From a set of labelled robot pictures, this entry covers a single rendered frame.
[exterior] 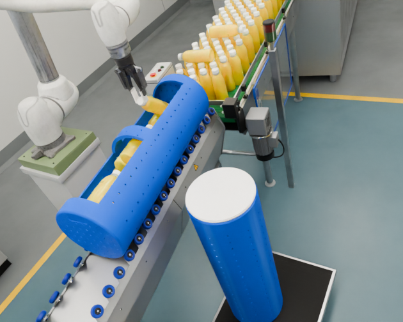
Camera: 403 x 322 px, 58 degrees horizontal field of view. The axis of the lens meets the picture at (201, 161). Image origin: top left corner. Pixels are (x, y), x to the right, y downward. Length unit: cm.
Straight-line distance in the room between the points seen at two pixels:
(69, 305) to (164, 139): 72
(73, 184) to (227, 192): 92
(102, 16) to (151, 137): 49
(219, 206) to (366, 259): 127
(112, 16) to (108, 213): 73
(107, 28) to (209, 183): 71
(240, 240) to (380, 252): 121
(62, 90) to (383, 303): 203
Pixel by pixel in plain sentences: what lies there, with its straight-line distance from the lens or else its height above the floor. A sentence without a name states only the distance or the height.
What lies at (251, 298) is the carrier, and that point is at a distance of 179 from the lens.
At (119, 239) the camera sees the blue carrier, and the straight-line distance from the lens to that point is 132.
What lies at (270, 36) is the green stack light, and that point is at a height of 119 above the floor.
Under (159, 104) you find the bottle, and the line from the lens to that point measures 175.
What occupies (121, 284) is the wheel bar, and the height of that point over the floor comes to 93.
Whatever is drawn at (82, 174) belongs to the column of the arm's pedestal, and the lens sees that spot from 204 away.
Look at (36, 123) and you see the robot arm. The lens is 195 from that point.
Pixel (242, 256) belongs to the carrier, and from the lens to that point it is 150.
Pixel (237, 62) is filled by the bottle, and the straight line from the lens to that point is 217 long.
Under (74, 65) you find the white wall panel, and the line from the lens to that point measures 493.
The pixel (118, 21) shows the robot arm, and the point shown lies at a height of 161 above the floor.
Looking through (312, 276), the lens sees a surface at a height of 15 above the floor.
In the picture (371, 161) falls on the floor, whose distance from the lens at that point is 294.
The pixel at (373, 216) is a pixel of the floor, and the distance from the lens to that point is 260.
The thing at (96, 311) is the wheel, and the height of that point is 97.
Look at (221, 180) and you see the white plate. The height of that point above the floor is 104.
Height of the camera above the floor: 205
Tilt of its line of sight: 40 degrees down
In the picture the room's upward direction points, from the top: 20 degrees counter-clockwise
